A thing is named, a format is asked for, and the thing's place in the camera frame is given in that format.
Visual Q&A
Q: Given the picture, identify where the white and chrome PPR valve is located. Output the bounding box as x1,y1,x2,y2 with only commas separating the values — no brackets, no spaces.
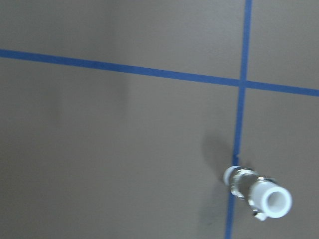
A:
223,166,293,221

